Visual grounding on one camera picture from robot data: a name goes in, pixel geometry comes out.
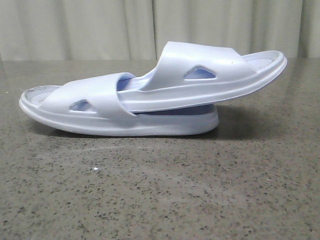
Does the white pleated curtain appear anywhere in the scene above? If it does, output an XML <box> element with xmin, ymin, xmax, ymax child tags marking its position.
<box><xmin>0</xmin><ymin>0</ymin><xmax>320</xmax><ymax>61</ymax></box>

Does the light blue slipper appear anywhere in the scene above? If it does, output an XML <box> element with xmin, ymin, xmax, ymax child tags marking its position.
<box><xmin>117</xmin><ymin>41</ymin><xmax>287</xmax><ymax>113</ymax></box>
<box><xmin>19</xmin><ymin>72</ymin><xmax>219</xmax><ymax>137</ymax></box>

